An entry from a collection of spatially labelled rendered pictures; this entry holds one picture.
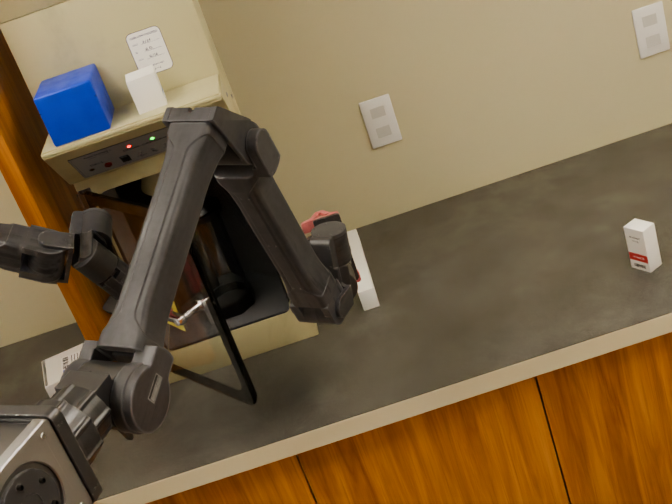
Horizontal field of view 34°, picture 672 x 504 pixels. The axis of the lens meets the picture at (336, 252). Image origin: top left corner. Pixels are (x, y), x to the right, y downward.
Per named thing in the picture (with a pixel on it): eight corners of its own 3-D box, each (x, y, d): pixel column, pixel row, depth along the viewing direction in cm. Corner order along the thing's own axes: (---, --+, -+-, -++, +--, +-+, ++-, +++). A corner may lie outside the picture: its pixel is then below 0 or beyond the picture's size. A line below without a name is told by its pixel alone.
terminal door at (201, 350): (164, 365, 215) (82, 189, 196) (259, 405, 192) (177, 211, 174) (161, 367, 214) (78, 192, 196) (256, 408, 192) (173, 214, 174)
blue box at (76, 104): (61, 127, 191) (40, 81, 187) (115, 109, 191) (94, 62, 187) (55, 148, 182) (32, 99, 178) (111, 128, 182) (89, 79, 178)
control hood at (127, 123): (70, 180, 196) (47, 131, 192) (239, 123, 195) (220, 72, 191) (63, 206, 186) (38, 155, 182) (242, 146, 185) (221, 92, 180)
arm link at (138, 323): (161, 79, 139) (229, 77, 135) (209, 137, 150) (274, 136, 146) (47, 412, 121) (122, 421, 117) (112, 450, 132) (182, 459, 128)
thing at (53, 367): (48, 375, 236) (40, 360, 234) (117, 345, 238) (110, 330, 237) (52, 402, 226) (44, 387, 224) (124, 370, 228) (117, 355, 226)
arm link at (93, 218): (32, 282, 176) (37, 244, 170) (36, 234, 184) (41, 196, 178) (107, 290, 179) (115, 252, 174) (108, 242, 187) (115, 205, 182)
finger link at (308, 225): (333, 194, 191) (339, 216, 183) (345, 229, 194) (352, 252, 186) (296, 206, 191) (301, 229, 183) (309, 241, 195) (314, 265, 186)
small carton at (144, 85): (138, 106, 188) (124, 74, 185) (165, 96, 188) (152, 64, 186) (139, 115, 184) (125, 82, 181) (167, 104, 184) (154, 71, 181)
